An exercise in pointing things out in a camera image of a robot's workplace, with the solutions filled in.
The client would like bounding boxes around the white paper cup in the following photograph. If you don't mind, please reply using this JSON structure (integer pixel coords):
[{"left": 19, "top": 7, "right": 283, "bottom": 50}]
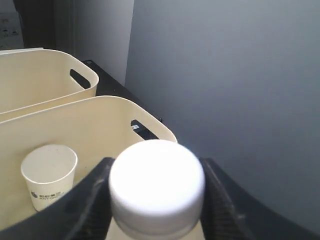
[{"left": 20, "top": 144, "right": 78, "bottom": 212}]

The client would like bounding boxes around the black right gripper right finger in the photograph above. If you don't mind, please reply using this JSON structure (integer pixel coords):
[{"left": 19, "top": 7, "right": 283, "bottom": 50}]
[{"left": 199, "top": 157, "right": 320, "bottom": 240}]

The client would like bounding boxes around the middle cream plastic bin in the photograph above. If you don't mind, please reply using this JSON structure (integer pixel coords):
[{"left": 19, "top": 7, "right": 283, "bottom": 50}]
[{"left": 0, "top": 96, "right": 177, "bottom": 229}]

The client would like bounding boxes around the left cream plastic bin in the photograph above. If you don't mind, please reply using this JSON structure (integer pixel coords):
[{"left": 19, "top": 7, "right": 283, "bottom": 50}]
[{"left": 0, "top": 48, "right": 99, "bottom": 122}]

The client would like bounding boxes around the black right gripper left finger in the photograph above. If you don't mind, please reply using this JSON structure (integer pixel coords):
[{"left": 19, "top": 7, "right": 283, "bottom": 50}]
[{"left": 0, "top": 157, "right": 115, "bottom": 240}]

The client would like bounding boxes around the clear plastic bottle white cap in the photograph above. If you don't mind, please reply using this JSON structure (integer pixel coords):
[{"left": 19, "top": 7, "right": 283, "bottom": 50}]
[{"left": 108, "top": 139, "right": 205, "bottom": 240}]

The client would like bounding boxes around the cream plastic bin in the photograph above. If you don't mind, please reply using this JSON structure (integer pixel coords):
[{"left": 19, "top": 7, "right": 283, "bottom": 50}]
[
  {"left": 0, "top": 96, "right": 177, "bottom": 229},
  {"left": 0, "top": 48, "right": 99, "bottom": 122}
]

